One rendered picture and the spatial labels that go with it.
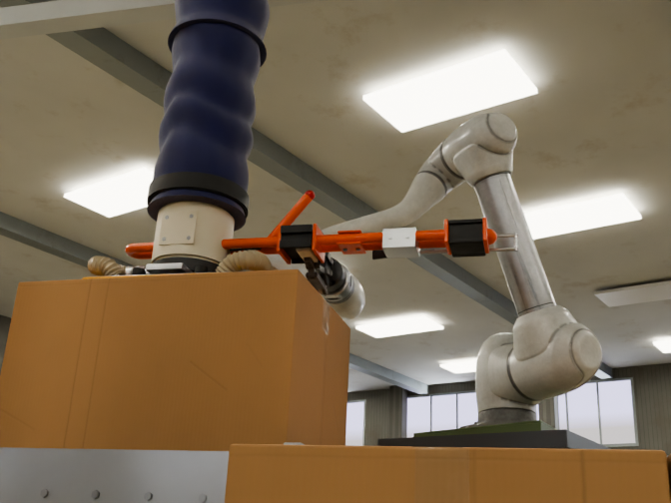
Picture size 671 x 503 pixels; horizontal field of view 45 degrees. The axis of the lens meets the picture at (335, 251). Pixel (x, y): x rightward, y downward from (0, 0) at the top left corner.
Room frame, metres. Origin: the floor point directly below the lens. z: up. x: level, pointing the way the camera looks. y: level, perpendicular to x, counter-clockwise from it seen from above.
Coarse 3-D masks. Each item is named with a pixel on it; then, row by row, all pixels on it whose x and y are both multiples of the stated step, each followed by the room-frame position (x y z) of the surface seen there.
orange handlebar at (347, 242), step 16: (224, 240) 1.63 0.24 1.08; (240, 240) 1.62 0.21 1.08; (256, 240) 1.61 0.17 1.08; (272, 240) 1.61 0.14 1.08; (320, 240) 1.58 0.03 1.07; (336, 240) 1.57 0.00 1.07; (352, 240) 1.56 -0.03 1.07; (368, 240) 1.56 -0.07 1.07; (416, 240) 1.53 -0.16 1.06; (432, 240) 1.53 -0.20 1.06; (144, 256) 1.73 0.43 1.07
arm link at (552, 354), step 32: (480, 128) 1.86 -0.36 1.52; (512, 128) 1.88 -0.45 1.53; (448, 160) 1.99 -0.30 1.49; (480, 160) 1.90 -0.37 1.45; (512, 160) 1.94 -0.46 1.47; (480, 192) 1.96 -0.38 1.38; (512, 192) 1.93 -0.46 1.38; (512, 224) 1.94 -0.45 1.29; (512, 256) 1.95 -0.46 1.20; (512, 288) 1.99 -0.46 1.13; (544, 288) 1.96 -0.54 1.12; (544, 320) 1.94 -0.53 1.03; (512, 352) 2.06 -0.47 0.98; (544, 352) 1.94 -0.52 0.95; (576, 352) 1.90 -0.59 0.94; (544, 384) 1.99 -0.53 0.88; (576, 384) 1.96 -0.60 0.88
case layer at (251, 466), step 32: (256, 448) 0.80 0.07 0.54; (288, 448) 0.79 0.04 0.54; (320, 448) 0.78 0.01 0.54; (352, 448) 0.77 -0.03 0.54; (384, 448) 0.76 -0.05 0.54; (416, 448) 0.76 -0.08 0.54; (448, 448) 0.75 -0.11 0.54; (480, 448) 0.74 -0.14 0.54; (512, 448) 0.74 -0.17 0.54; (544, 448) 0.73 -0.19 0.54; (256, 480) 0.79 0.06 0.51; (288, 480) 0.79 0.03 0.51; (320, 480) 0.78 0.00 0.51; (352, 480) 0.77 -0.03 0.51; (384, 480) 0.76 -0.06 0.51; (416, 480) 0.76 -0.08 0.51; (448, 480) 0.75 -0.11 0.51; (480, 480) 0.74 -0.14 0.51; (512, 480) 0.73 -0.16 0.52; (544, 480) 0.73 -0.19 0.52; (576, 480) 0.72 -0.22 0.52; (608, 480) 0.71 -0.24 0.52; (640, 480) 0.71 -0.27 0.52
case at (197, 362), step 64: (64, 320) 1.55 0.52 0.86; (128, 320) 1.51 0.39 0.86; (192, 320) 1.47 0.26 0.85; (256, 320) 1.44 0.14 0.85; (320, 320) 1.57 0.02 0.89; (0, 384) 1.58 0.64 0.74; (64, 384) 1.54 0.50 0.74; (128, 384) 1.51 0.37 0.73; (192, 384) 1.47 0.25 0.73; (256, 384) 1.44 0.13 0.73; (320, 384) 1.59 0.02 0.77; (128, 448) 1.50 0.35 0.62; (192, 448) 1.47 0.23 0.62
